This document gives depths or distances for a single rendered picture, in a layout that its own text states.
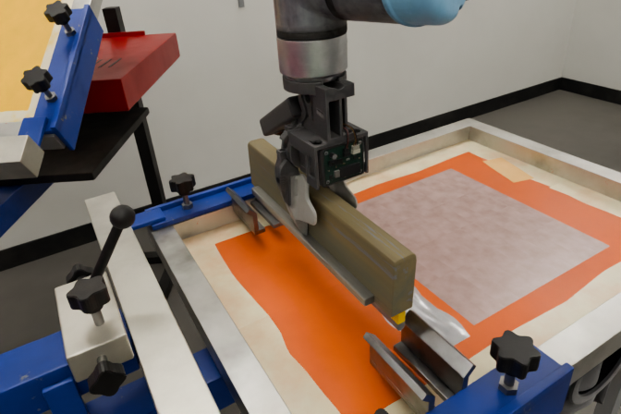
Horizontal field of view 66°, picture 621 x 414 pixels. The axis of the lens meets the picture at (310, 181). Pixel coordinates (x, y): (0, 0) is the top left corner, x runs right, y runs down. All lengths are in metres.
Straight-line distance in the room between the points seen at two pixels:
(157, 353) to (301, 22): 0.37
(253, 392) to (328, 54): 0.37
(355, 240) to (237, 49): 2.25
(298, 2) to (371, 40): 2.68
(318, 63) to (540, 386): 0.39
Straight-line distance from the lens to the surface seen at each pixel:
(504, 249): 0.83
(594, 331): 0.67
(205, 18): 2.63
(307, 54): 0.50
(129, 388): 0.71
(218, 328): 0.64
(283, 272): 0.76
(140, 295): 0.64
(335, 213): 0.56
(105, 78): 1.40
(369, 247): 0.51
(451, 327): 0.67
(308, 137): 0.53
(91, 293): 0.53
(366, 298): 0.54
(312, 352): 0.64
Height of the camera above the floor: 1.43
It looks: 28 degrees down
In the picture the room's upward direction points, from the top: 4 degrees counter-clockwise
